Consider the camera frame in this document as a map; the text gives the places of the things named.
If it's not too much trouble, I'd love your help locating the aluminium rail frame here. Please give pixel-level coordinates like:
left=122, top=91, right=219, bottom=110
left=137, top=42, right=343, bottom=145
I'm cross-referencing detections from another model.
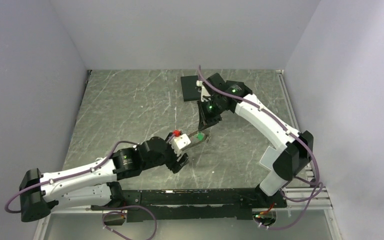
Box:
left=51, top=69, right=331, bottom=239

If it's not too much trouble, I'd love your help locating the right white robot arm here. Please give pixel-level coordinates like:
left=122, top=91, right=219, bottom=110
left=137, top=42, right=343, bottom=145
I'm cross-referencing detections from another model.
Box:
left=196, top=72, right=314, bottom=208

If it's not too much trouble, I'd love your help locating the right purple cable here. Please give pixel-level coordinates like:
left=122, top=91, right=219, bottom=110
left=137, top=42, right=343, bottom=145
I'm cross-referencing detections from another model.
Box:
left=197, top=64, right=325, bottom=231

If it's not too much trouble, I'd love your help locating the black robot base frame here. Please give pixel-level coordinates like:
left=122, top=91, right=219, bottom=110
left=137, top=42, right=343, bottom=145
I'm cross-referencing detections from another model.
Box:
left=90, top=183, right=287, bottom=223

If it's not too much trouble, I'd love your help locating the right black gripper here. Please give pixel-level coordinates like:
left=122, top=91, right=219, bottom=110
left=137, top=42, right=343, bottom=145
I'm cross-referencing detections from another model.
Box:
left=196, top=96, right=227, bottom=131

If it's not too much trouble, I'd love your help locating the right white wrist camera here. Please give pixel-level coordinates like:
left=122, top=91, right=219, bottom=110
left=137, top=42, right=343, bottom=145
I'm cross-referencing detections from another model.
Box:
left=196, top=80, right=203, bottom=92

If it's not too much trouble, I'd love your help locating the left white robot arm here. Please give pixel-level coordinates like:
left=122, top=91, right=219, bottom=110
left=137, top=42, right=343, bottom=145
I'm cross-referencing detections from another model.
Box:
left=19, top=131, right=191, bottom=223

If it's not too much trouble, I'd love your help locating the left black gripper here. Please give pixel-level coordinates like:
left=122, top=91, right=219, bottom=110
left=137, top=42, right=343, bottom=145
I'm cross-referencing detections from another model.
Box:
left=142, top=132, right=190, bottom=174

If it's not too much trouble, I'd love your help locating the green key tag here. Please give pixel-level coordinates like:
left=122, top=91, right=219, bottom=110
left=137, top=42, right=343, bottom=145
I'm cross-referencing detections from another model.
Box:
left=195, top=132, right=205, bottom=141

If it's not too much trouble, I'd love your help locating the clear plastic card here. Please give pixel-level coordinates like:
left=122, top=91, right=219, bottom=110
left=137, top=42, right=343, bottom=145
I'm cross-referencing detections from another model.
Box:
left=258, top=146, right=281, bottom=171

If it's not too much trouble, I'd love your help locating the plain black rectangular box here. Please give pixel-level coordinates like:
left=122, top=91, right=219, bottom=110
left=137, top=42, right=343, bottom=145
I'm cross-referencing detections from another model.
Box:
left=180, top=75, right=201, bottom=102

